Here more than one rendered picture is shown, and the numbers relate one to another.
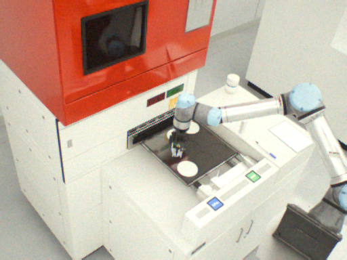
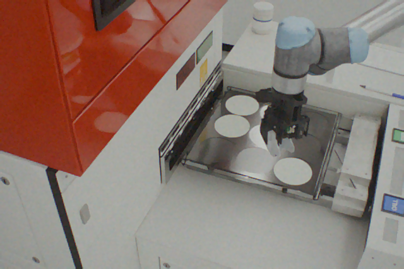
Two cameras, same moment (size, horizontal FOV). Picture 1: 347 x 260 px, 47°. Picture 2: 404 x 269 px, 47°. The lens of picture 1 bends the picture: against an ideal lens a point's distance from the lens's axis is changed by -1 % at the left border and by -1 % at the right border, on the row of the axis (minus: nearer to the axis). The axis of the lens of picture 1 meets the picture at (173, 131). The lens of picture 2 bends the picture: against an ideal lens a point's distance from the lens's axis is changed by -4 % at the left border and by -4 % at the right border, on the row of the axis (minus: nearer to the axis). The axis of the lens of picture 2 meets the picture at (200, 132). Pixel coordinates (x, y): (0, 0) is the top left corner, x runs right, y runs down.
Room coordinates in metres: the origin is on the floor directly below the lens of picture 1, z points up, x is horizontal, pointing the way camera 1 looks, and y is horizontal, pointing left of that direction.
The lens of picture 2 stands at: (0.58, 0.45, 1.78)
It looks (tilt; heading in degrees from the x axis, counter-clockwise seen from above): 40 degrees down; 339
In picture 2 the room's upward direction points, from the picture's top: straight up
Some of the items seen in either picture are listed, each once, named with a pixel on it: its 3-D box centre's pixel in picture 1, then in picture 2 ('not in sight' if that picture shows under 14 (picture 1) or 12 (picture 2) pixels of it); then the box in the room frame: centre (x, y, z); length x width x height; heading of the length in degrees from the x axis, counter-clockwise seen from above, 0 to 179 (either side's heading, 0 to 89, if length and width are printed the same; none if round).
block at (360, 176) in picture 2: (218, 185); (355, 175); (1.26, -0.25, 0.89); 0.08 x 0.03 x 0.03; 47
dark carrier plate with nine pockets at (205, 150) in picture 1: (189, 147); (266, 136); (1.49, -0.09, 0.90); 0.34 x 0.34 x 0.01; 47
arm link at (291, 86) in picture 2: (182, 121); (290, 77); (1.32, -0.03, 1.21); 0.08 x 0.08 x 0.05
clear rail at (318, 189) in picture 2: (214, 168); (329, 152); (1.37, -0.23, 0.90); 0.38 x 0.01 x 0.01; 137
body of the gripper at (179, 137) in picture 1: (179, 135); (286, 110); (1.31, -0.03, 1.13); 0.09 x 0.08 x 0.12; 3
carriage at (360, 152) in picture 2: (228, 181); (357, 164); (1.32, -0.30, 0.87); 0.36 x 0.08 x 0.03; 137
